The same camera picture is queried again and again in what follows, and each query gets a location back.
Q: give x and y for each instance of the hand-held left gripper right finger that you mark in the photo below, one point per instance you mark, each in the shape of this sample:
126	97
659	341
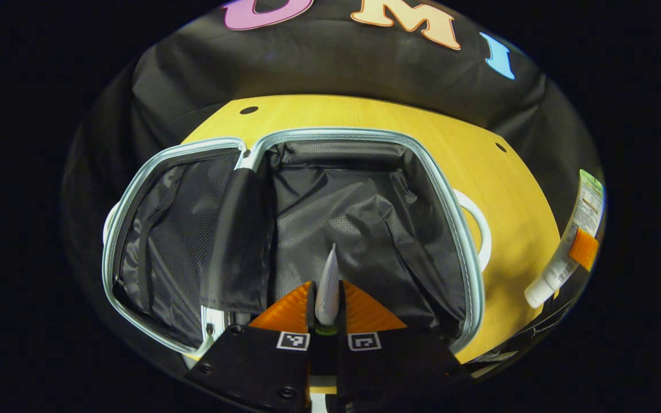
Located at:
399	367

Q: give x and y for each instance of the white bottle with green label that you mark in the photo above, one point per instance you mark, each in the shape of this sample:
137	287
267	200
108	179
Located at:
587	206

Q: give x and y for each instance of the light blue suitcase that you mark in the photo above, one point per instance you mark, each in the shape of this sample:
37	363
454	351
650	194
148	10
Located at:
353	212

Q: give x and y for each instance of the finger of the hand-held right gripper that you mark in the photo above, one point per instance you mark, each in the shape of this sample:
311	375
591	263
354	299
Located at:
584	249

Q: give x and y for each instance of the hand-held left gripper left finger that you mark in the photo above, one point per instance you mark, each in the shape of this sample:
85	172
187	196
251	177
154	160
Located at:
256	367

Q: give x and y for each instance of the black backdrop cloth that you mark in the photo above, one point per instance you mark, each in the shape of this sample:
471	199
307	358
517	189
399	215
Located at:
319	69

